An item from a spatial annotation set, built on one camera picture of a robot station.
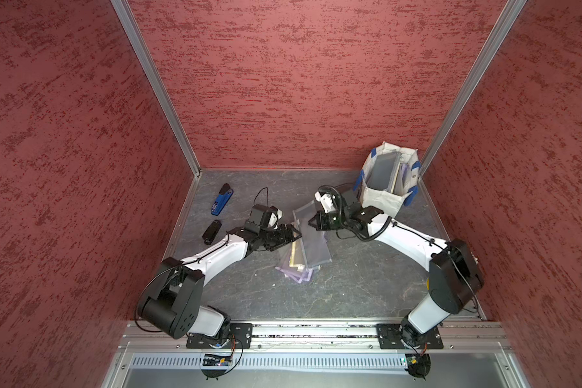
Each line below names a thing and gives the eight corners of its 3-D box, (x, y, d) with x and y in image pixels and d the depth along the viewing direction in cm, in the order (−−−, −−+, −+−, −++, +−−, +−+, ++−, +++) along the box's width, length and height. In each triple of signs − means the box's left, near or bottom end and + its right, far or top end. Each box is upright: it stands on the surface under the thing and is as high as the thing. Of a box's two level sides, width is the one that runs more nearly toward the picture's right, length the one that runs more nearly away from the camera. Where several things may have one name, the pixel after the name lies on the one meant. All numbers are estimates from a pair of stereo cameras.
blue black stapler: (212, 214, 106) (209, 210, 103) (225, 187, 116) (223, 182, 113) (223, 216, 105) (221, 211, 103) (235, 189, 116) (233, 184, 113)
